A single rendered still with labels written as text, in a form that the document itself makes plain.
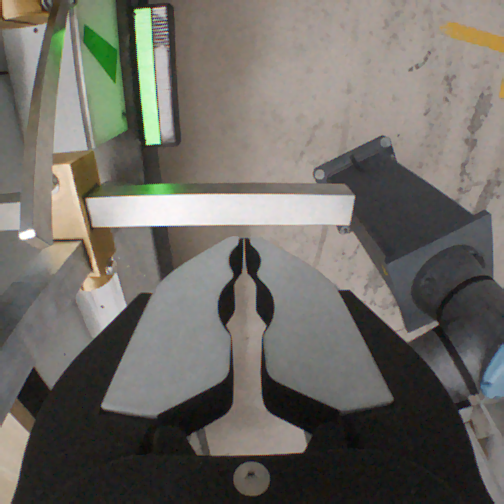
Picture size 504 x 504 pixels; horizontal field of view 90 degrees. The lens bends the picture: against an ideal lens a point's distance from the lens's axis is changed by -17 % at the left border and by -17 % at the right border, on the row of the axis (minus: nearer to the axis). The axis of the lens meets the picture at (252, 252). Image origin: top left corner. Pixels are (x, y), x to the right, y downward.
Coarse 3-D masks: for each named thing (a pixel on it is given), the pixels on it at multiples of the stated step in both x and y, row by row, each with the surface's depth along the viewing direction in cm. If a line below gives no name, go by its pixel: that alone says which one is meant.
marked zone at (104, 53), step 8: (88, 32) 22; (88, 40) 23; (96, 40) 24; (104, 40) 26; (88, 48) 23; (96, 48) 24; (104, 48) 26; (112, 48) 28; (96, 56) 25; (104, 56) 26; (112, 56) 28; (104, 64) 26; (112, 64) 28; (112, 72) 29; (112, 80) 29
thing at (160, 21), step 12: (156, 12) 28; (156, 24) 28; (156, 36) 29; (168, 36) 29; (156, 48) 30; (168, 48) 30; (156, 60) 31; (168, 60) 31; (156, 72) 31; (168, 72) 31; (156, 84) 32; (168, 84) 32; (168, 96) 33; (168, 108) 34; (168, 120) 34; (168, 132) 35
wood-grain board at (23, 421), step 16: (16, 400) 37; (16, 416) 37; (32, 416) 41; (0, 432) 40; (16, 432) 39; (0, 448) 44; (16, 448) 43; (0, 464) 51; (16, 464) 49; (0, 480) 60; (16, 480) 57; (0, 496) 74
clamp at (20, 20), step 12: (0, 0) 14; (12, 0) 14; (24, 0) 14; (36, 0) 15; (0, 12) 14; (12, 12) 14; (24, 12) 15; (36, 12) 15; (48, 12) 16; (0, 24) 15; (12, 24) 16; (24, 24) 17; (36, 24) 18
